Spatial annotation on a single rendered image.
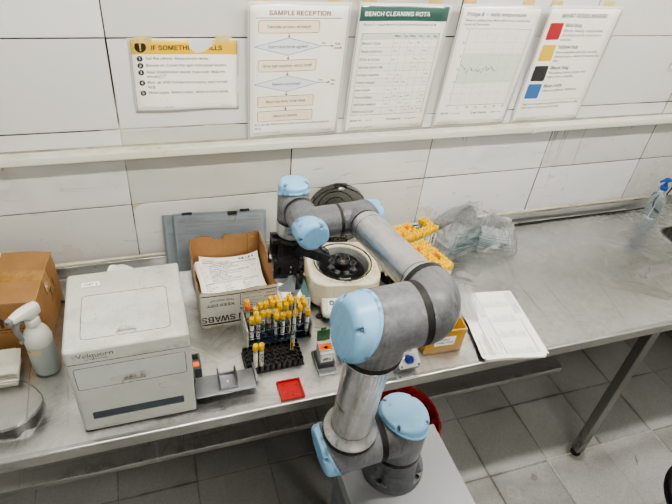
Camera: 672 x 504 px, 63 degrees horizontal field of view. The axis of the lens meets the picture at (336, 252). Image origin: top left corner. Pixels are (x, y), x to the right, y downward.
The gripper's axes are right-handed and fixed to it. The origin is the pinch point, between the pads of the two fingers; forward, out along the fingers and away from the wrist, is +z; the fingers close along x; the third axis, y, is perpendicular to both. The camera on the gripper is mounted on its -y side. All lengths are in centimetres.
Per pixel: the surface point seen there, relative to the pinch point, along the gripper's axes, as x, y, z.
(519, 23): -50, -84, -57
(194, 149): -47, 21, -20
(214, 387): 10.0, 24.1, 22.1
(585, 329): 11, -100, 26
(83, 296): -4, 53, -4
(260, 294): -16.3, 6.3, 14.8
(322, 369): 8.6, -7.3, 24.7
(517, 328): 6, -76, 25
